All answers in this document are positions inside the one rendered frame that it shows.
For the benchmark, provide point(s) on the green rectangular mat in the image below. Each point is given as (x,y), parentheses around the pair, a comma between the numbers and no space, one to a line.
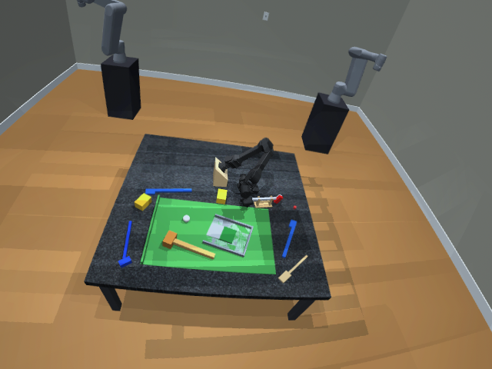
(258,258)

